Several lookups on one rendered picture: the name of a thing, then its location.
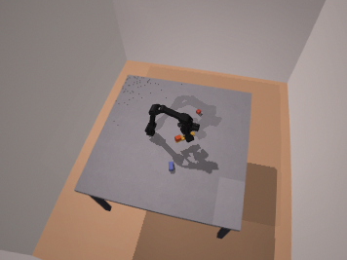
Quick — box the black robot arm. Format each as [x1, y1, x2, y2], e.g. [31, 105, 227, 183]
[145, 104, 200, 136]

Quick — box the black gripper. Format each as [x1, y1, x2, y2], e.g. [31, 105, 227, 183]
[177, 123, 194, 142]

